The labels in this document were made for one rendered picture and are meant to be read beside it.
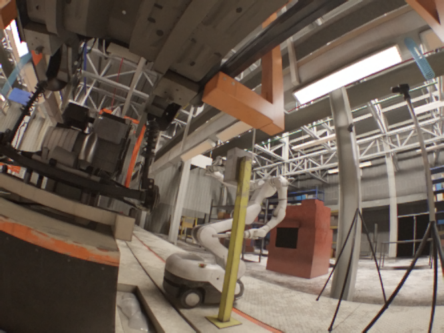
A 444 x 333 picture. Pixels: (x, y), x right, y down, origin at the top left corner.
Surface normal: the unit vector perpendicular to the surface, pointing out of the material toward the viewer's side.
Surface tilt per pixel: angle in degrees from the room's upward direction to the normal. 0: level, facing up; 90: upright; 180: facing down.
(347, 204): 90
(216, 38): 180
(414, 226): 90
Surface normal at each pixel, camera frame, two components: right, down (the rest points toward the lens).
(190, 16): -0.14, 0.94
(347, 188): -0.81, -0.30
